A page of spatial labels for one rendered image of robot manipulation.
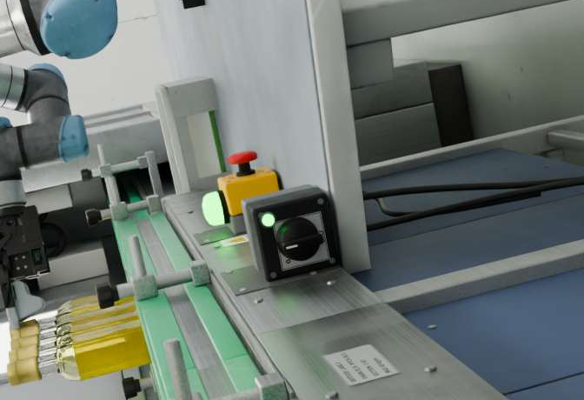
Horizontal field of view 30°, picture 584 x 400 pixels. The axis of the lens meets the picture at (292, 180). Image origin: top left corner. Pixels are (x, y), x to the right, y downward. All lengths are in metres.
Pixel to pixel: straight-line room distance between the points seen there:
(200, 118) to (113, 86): 3.56
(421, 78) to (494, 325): 1.92
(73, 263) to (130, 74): 2.68
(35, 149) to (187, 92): 0.27
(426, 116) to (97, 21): 1.35
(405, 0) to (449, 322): 0.35
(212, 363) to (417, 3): 0.43
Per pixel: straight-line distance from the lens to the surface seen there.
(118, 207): 1.85
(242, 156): 1.42
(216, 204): 1.42
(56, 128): 1.85
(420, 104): 2.83
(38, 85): 1.93
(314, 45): 1.08
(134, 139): 2.69
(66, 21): 1.65
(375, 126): 2.80
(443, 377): 0.79
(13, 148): 1.84
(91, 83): 5.44
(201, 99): 1.89
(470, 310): 0.99
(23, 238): 1.85
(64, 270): 2.85
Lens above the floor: 0.98
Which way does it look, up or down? 10 degrees down
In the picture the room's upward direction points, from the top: 103 degrees counter-clockwise
